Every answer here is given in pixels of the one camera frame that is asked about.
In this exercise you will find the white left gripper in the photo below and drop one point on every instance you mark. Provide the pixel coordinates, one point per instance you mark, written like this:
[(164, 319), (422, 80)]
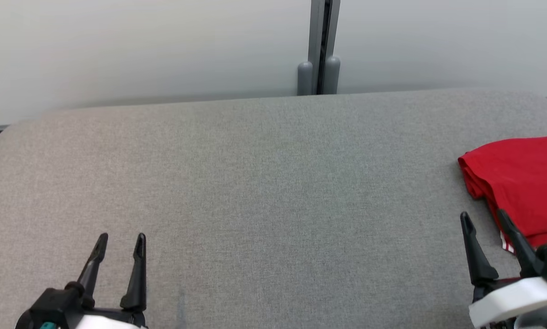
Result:
[(113, 320)]

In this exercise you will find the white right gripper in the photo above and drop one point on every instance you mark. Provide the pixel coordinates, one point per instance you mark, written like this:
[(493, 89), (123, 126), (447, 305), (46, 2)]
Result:
[(511, 297)]

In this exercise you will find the red garment striped white trim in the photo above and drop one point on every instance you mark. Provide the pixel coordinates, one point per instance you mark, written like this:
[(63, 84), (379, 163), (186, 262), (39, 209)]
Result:
[(520, 183)]

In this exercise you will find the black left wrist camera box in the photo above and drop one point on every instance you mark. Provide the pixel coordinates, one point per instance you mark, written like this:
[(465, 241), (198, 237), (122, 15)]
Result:
[(54, 304)]

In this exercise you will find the teal left camera connector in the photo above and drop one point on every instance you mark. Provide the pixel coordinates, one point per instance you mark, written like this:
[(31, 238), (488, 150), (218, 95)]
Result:
[(48, 326)]

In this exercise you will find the grey double partition post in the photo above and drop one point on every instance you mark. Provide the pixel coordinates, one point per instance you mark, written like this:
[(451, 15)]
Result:
[(319, 55)]

